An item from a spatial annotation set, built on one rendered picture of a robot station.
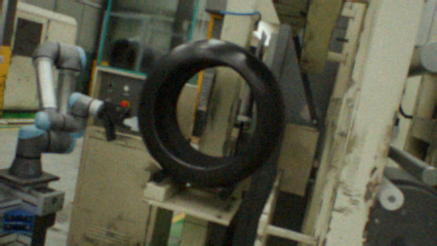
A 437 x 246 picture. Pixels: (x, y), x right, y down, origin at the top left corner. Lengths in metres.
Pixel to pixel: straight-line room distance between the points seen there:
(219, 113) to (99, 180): 0.99
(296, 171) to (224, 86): 0.51
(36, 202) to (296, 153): 1.18
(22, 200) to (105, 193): 0.66
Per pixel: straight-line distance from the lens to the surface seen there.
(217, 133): 1.98
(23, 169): 2.10
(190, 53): 1.62
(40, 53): 2.08
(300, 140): 1.87
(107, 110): 1.86
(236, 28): 1.98
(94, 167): 2.64
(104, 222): 2.69
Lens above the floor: 1.33
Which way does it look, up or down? 6 degrees down
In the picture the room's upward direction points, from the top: 12 degrees clockwise
